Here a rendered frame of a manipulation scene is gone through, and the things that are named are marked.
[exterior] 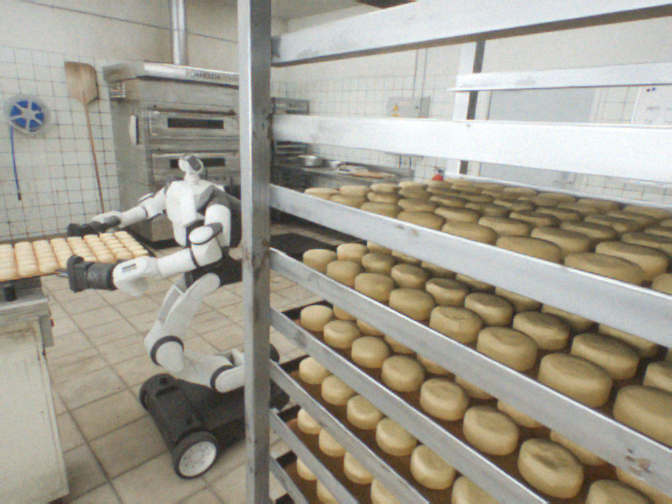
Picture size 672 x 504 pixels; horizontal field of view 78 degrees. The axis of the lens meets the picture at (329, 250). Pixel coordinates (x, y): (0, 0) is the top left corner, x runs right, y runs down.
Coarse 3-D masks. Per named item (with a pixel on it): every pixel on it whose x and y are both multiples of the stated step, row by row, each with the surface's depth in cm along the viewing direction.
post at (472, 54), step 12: (468, 48) 75; (480, 48) 75; (468, 60) 76; (480, 60) 76; (468, 72) 76; (480, 72) 77; (456, 96) 79; (468, 96) 77; (456, 108) 79; (468, 108) 78; (456, 168) 81
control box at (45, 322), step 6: (36, 294) 156; (42, 294) 157; (42, 318) 144; (48, 318) 145; (42, 324) 144; (48, 324) 146; (42, 330) 145; (48, 330) 146; (48, 336) 146; (48, 342) 147
